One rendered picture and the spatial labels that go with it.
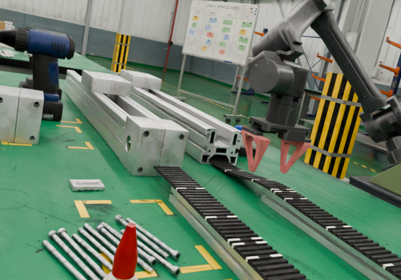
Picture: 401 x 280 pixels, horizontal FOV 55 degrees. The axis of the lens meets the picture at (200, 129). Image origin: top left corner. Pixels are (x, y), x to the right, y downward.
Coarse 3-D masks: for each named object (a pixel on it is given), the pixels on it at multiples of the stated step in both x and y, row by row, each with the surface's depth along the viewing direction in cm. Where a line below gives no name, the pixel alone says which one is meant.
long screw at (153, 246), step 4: (116, 216) 52; (120, 216) 52; (116, 220) 52; (120, 220) 52; (124, 220) 52; (124, 224) 51; (140, 236) 49; (144, 236) 49; (144, 240) 48; (148, 240) 48; (148, 244) 48; (152, 244) 47; (152, 248) 48; (156, 248) 47; (160, 248) 47; (160, 252) 46; (164, 252) 46; (164, 256) 46; (168, 256) 46
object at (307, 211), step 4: (300, 208) 62; (304, 208) 63; (308, 208) 63; (312, 208) 63; (316, 208) 64; (320, 208) 64; (304, 212) 61; (308, 212) 61; (312, 212) 62; (316, 212) 62; (320, 212) 63; (324, 212) 63
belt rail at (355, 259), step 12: (264, 192) 72; (276, 204) 69; (288, 204) 66; (288, 216) 66; (300, 216) 63; (300, 228) 63; (312, 228) 62; (324, 240) 58; (336, 240) 57; (336, 252) 56; (348, 252) 55; (360, 264) 53; (372, 264) 51; (372, 276) 51; (384, 276) 50
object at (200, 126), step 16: (144, 96) 124; (160, 96) 132; (160, 112) 112; (176, 112) 102; (192, 112) 110; (192, 128) 95; (208, 128) 87; (224, 128) 94; (192, 144) 92; (208, 144) 88; (224, 144) 92; (208, 160) 89
